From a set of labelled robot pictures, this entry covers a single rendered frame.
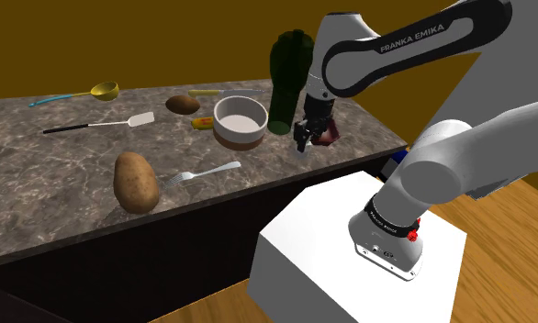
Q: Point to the silver fork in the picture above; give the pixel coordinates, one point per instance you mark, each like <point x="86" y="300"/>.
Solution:
<point x="206" y="172"/>

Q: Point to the dark red object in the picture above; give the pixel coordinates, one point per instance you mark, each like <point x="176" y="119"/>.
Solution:
<point x="329" y="135"/>

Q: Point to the white and brown bowl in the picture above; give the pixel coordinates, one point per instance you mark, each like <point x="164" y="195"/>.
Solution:
<point x="240" y="123"/>

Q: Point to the small brown potato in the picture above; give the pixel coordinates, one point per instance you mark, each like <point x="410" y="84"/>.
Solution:
<point x="182" y="104"/>

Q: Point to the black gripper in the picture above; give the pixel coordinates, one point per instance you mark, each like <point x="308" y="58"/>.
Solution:
<point x="317" y="110"/>

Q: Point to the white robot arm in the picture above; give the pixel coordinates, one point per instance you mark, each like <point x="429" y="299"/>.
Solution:
<point x="452" y="147"/>

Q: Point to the large brown potato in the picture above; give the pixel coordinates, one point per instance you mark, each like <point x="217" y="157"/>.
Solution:
<point x="135" y="182"/>

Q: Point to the dark green bottle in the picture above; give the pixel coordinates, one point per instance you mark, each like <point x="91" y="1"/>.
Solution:
<point x="287" y="76"/>

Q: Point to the blue and white object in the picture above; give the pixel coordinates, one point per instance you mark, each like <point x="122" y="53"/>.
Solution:
<point x="394" y="162"/>

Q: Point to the yellow and red small object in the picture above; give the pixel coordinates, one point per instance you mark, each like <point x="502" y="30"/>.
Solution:
<point x="202" y="123"/>

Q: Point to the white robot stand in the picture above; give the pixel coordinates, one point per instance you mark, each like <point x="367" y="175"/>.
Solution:
<point x="322" y="232"/>

